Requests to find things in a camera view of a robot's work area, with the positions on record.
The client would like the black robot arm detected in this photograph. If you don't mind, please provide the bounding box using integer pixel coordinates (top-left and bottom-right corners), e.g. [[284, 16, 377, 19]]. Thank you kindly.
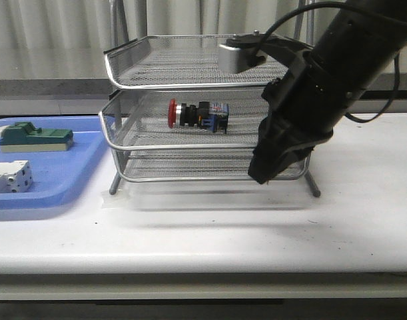
[[248, 1, 407, 184]]

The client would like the blue plastic tray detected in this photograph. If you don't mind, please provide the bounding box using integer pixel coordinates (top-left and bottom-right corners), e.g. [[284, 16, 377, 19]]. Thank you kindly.
[[0, 116, 107, 210]]

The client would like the black cable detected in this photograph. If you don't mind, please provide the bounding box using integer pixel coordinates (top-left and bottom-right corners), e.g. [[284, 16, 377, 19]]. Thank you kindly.
[[256, 1, 401, 124]]

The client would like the white circuit breaker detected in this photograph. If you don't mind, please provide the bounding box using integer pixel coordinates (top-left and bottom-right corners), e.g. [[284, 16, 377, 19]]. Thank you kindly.
[[0, 160, 33, 193]]

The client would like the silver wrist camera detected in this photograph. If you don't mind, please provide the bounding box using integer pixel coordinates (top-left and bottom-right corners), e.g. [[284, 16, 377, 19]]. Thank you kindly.
[[217, 31, 263, 74]]

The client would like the red emergency stop button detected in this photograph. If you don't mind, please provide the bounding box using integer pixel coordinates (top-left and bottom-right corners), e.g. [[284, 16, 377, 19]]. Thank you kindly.
[[167, 99, 229, 133]]

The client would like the green terminal block component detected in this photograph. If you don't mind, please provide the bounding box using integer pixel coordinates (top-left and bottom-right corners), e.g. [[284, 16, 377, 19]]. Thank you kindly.
[[0, 121, 74, 153]]

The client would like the grey stone counter ledge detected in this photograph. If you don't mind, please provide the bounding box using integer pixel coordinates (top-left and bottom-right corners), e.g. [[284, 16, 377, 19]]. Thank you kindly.
[[0, 43, 407, 101]]

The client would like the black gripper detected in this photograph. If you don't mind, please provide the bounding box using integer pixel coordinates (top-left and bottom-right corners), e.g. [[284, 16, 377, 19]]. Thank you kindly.
[[248, 51, 365, 184]]

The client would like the silver mesh tray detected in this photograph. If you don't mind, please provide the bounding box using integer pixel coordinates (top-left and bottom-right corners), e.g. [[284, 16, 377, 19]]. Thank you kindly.
[[99, 87, 268, 151], [103, 33, 316, 90], [111, 146, 311, 183]]

